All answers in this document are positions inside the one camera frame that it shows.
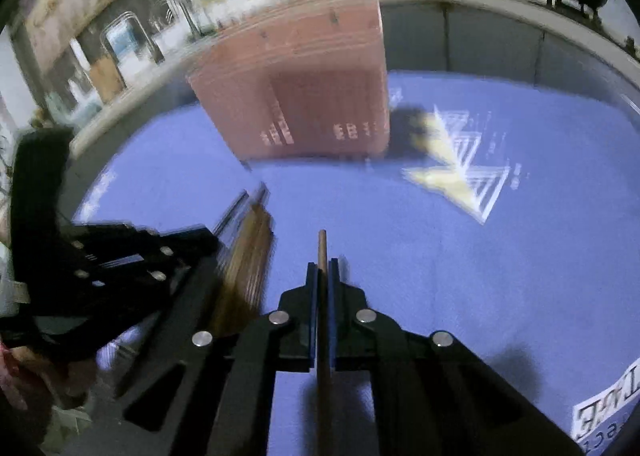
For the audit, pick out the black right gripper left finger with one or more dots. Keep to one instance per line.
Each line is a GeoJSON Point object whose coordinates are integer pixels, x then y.
{"type": "Point", "coordinates": [191, 392]}

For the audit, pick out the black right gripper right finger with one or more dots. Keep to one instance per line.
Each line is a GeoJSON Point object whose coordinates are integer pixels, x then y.
{"type": "Point", "coordinates": [431, 394]}

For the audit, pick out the brown wooden chopstick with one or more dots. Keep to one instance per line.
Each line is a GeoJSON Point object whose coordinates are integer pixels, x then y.
{"type": "Point", "coordinates": [325, 442]}
{"type": "Point", "coordinates": [240, 297]}

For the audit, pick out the person's left hand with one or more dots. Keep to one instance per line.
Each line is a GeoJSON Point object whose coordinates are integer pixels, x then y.
{"type": "Point", "coordinates": [32, 385]}

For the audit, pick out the brown wooden chopstick on table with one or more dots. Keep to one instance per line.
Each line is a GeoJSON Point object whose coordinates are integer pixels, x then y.
{"type": "Point", "coordinates": [240, 297]}

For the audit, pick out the blue printed tablecloth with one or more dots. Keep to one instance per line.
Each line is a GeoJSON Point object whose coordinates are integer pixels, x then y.
{"type": "Point", "coordinates": [504, 214]}

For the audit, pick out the pink perforated utensil basket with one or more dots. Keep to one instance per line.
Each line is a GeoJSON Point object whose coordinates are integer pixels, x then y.
{"type": "Point", "coordinates": [306, 81]}

